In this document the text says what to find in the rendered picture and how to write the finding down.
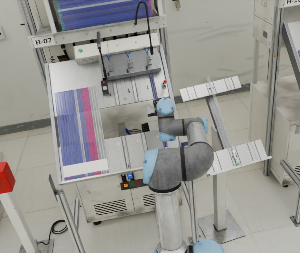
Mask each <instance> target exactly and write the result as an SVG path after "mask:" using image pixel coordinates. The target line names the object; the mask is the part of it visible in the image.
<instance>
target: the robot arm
mask: <svg viewBox="0 0 300 253"><path fill-rule="evenodd" d="M153 105H154V108H155V110H154V109H151V108H150V106H147V115H146V116H147V117H152V116H157V117H158V128H159V131H158V132H159V138H160V140H161V141H163V142H166V141H174V140H176V136H187V138H188V147H177V148H163V149H159V148H156V149H152V150H147V151H146V152H145V154H144V160H143V183H144V184H148V187H149V189H150V190H151V191H152V192H154V200H155V208H156V216H157V224H158V231H159V239H160V242H159V243H158V245H157V247H156V248H155V249H154V253H224V250H223V248H222V247H221V245H220V244H218V243H217V242H216V241H214V240H212V239H201V240H199V241H198V242H196V243H195V245H189V246H187V244H186V242H185V240H183V239H182V231H181V220H180V210H179V200H178V189H179V188H180V187H181V182H182V181H192V180H195V179H198V178H200V177H201V176H203V175H204V174H205V173H206V172H207V171H208V170H209V169H210V167H211V166H212V164H213V161H214V152H213V149H212V147H211V146H210V145H209V144H208V140H207V137H206V134H207V133H208V121H207V118H205V117H198V118H187V119H174V112H175V110H174V103H173V101H172V100H171V99H169V98H165V97H164V98H158V99H157V100H154V101H153Z"/></svg>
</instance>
